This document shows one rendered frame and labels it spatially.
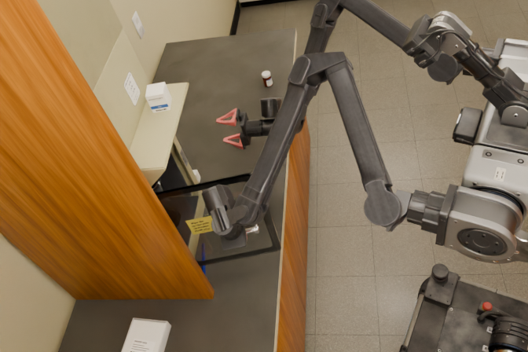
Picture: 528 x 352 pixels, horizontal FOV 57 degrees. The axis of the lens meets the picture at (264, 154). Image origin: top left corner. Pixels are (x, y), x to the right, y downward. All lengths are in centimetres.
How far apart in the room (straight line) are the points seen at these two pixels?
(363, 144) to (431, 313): 131
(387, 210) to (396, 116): 228
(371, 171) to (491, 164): 24
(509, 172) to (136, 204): 83
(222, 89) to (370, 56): 177
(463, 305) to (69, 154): 177
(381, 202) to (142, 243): 66
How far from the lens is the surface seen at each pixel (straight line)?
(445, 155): 310
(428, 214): 105
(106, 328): 173
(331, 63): 116
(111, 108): 124
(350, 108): 113
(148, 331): 162
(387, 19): 145
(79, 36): 116
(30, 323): 171
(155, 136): 129
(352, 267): 265
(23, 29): 91
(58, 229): 142
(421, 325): 228
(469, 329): 227
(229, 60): 242
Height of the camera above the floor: 235
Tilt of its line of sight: 47 degrees down
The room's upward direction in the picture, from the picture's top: 17 degrees counter-clockwise
